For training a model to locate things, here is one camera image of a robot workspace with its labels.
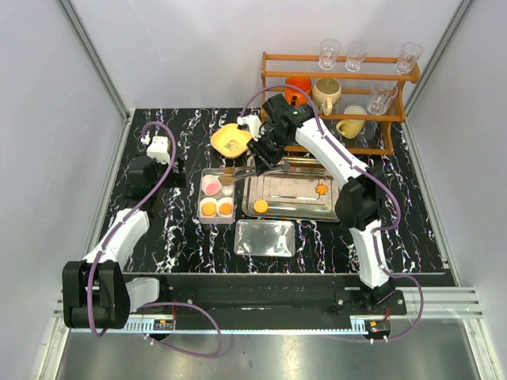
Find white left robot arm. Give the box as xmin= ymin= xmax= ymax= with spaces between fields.
xmin=62 ymin=155 xmax=186 ymax=329

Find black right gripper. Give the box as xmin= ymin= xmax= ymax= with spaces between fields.
xmin=246 ymin=130 xmax=291 ymax=177

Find clear glass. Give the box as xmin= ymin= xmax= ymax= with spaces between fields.
xmin=318 ymin=39 xmax=341 ymax=70
xmin=345 ymin=40 xmax=368 ymax=72
xmin=396 ymin=42 xmax=423 ymax=74

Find white cookie box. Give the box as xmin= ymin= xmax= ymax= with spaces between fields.
xmin=197 ymin=169 xmax=235 ymax=225

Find orange sandwich cookie bottom left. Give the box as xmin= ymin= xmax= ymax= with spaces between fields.
xmin=253 ymin=199 xmax=269 ymax=214

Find orange sandwich cookie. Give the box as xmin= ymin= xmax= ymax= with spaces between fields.
xmin=200 ymin=202 xmax=217 ymax=217
xmin=253 ymin=199 xmax=269 ymax=214

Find clear glass right top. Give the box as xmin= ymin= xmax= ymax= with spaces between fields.
xmin=396 ymin=42 xmax=423 ymax=74

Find orange flower cookie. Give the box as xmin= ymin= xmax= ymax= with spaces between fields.
xmin=314 ymin=184 xmax=329 ymax=196

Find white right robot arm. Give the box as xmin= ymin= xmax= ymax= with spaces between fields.
xmin=238 ymin=94 xmax=395 ymax=314

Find orange mug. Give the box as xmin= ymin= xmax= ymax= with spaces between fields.
xmin=284 ymin=77 xmax=312 ymax=106

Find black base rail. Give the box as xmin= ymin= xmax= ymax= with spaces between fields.
xmin=134 ymin=273 xmax=407 ymax=333

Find wooden cup rack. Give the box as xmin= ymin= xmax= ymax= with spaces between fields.
xmin=261 ymin=52 xmax=421 ymax=155

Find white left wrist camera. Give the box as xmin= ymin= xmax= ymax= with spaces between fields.
xmin=141 ymin=135 xmax=170 ymax=165

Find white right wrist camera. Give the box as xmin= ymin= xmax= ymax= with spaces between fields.
xmin=237 ymin=115 xmax=262 ymax=139

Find large steel baking tray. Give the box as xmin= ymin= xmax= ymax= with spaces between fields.
xmin=242 ymin=156 xmax=339 ymax=222

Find pink sandwich cookie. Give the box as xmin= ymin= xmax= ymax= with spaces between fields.
xmin=203 ymin=181 xmax=221 ymax=196

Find beige mug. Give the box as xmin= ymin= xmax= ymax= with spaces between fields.
xmin=311 ymin=78 xmax=341 ymax=116

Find clear glass left top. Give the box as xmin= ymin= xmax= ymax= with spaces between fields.
xmin=318 ymin=39 xmax=341 ymax=70

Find clear glass middle top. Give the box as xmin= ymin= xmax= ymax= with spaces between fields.
xmin=345 ymin=40 xmax=368 ymax=72

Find orange sandwich cookie top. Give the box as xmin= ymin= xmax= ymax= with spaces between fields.
xmin=200 ymin=202 xmax=217 ymax=217

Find yellow square plate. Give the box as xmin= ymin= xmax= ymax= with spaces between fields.
xmin=211 ymin=123 xmax=252 ymax=159

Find metal tongs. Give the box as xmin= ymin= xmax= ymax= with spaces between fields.
xmin=220 ymin=162 xmax=290 ymax=184

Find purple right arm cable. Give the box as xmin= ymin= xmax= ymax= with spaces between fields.
xmin=240 ymin=85 xmax=425 ymax=344

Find yellow mug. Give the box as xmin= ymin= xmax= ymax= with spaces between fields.
xmin=336 ymin=105 xmax=367 ymax=139

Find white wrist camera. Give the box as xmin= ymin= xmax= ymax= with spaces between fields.
xmin=237 ymin=115 xmax=262 ymax=139
xmin=141 ymin=135 xmax=170 ymax=165

